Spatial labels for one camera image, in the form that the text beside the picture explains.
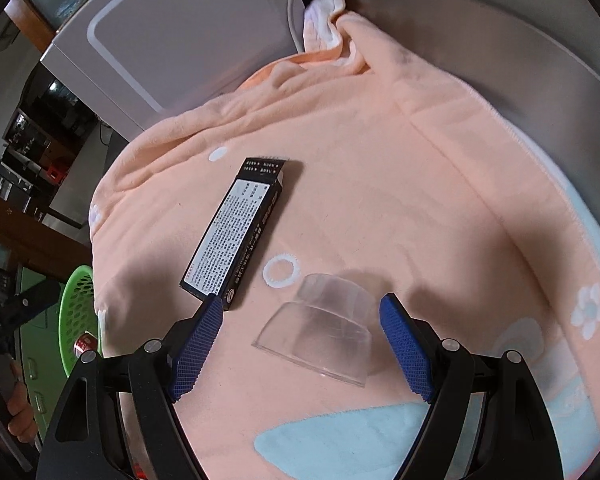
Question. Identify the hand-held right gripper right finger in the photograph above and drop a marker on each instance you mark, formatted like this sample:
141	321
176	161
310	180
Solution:
407	350

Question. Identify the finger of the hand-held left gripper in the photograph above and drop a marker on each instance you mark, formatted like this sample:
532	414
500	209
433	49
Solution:
25	302

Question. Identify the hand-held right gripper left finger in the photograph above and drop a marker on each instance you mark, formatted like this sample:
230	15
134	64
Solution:
200	350

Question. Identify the green plastic mesh basket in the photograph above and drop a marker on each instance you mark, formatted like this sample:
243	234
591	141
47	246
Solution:
77	305

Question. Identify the red cola can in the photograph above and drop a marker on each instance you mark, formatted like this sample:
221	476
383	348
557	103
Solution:
85	344

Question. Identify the clear plastic cup piece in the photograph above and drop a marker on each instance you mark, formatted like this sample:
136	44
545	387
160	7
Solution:
325	330

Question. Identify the person's left hand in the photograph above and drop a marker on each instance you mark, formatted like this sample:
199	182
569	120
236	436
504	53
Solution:
22	415

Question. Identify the green cabinet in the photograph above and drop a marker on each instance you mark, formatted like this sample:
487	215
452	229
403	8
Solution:
40	360

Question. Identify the long black printed box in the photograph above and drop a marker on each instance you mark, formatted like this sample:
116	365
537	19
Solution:
235	240

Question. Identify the peach flower-print blanket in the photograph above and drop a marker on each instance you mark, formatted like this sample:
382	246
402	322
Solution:
380	185

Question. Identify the dark background shelves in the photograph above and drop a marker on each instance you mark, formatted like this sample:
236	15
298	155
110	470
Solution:
35	125

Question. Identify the white microwave oven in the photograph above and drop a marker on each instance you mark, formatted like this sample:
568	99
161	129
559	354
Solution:
180	35

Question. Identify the wooden door frame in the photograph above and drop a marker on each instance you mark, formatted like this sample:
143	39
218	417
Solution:
30	245

